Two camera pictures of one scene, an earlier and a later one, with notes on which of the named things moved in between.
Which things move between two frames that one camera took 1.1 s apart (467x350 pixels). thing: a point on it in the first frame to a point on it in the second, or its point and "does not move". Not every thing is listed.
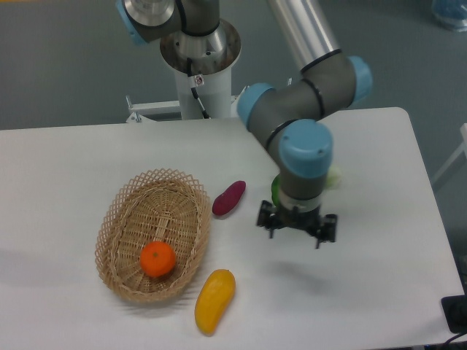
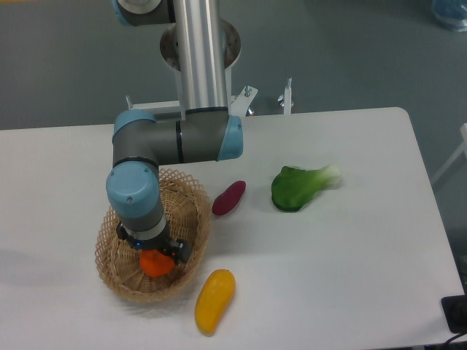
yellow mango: (213, 299) does not move
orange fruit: (157, 258) does not move
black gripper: (271, 217) to (163, 243)
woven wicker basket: (163, 205) does not move
